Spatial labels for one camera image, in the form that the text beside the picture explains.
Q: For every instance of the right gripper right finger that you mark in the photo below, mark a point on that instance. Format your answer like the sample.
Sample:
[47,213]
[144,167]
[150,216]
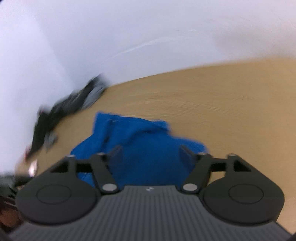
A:
[197,180]

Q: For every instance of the black garment pink trim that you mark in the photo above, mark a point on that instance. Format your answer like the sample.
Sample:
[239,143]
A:
[46,122]

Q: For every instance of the grey t-shirt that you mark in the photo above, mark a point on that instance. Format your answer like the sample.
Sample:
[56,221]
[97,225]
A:
[98,88]

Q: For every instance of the white smartphone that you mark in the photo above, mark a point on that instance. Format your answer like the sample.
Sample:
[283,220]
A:
[33,168]

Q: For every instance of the black patterned shirt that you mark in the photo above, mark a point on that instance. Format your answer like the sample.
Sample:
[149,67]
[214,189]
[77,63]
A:
[73,103]

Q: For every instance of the small grey cloth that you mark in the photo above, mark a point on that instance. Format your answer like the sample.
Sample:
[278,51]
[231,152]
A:
[50,139]

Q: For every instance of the person left hand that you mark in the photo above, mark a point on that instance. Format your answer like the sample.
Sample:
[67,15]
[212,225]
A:
[10,218]

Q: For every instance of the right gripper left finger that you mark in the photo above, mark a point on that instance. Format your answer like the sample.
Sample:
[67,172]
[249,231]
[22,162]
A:
[103,178]

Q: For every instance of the blue jacket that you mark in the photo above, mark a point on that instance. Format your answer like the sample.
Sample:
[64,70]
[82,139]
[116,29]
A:
[149,154]

